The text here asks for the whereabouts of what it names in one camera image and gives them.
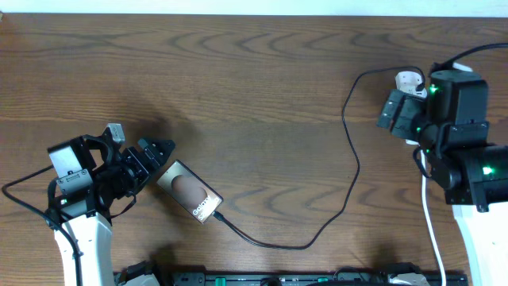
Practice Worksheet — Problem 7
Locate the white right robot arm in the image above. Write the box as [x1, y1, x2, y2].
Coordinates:
[377, 69, 507, 285]

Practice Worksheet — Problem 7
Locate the white power strip cord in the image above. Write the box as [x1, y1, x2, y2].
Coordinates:
[419, 150, 448, 286]

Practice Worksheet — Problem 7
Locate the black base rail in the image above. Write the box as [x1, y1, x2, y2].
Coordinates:
[114, 261, 469, 286]

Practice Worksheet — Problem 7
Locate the silver smartphone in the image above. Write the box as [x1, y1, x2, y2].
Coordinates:
[156, 160, 223, 224]

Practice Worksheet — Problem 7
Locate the white power strip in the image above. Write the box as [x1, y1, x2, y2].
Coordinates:
[393, 71, 427, 145]

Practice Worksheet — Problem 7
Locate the black charger cable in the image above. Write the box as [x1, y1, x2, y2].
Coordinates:
[212, 65, 427, 251]

